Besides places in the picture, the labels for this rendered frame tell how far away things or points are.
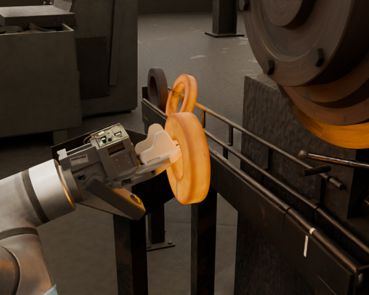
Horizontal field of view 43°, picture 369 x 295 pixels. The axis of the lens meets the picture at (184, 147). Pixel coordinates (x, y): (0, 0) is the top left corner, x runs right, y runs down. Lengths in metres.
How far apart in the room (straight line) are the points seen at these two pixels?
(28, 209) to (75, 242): 1.39
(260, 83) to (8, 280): 0.73
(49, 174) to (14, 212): 0.07
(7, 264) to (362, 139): 0.50
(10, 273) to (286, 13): 0.49
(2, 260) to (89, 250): 1.42
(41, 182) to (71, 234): 1.45
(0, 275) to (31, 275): 0.07
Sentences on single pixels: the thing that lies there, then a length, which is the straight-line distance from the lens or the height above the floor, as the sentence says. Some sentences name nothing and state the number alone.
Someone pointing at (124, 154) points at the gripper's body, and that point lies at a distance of 0.74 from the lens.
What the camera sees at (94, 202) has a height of 0.60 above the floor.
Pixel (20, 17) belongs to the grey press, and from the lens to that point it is 3.32.
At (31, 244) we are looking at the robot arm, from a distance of 0.73.
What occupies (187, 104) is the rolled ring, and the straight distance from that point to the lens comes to 1.51.
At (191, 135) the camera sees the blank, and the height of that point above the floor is 0.88.
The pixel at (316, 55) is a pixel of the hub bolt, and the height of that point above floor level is 1.03.
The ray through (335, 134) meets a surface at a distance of 0.73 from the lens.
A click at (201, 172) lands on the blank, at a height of 0.83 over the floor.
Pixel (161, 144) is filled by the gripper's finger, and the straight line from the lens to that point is 0.75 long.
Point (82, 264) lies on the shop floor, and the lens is 1.98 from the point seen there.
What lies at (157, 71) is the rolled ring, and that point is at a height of 0.76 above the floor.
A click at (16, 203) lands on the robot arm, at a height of 0.81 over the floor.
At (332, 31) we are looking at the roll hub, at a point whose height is 1.06.
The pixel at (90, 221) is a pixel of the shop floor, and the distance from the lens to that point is 2.25.
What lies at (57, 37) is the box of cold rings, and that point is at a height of 0.71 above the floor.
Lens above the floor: 1.14
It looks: 22 degrees down
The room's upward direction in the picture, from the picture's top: straight up
